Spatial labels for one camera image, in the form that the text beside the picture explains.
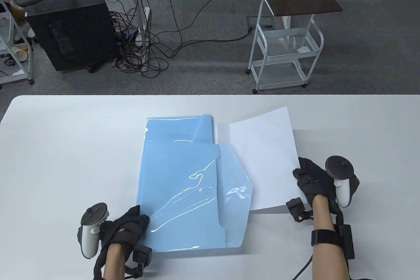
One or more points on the person's left hand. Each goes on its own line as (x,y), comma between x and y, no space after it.
(128,227)

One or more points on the person's right hand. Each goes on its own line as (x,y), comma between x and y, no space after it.
(311,181)

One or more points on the grey and white controller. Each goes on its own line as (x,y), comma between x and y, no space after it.
(88,237)
(339,168)

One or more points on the wrinkled blue plastic snap folder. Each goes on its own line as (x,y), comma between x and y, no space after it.
(183,194)

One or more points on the person's left forearm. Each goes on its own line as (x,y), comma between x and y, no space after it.
(113,263)

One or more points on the person's right forearm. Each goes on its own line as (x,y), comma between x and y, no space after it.
(328,253)

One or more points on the black glove electronics box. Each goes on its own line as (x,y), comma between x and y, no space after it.
(347,240)

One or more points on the small paper slip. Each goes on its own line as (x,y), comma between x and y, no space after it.
(303,49)

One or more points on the grey floor socket plate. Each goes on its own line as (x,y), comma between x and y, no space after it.
(252,19)

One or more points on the paper cup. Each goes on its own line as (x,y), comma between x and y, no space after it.
(19,54)

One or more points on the black computer tower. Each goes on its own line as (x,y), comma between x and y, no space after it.
(72,30)

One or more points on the silver desk leg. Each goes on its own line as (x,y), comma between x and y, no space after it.
(140,14)

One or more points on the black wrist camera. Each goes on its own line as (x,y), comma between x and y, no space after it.
(297,209)
(142,257)

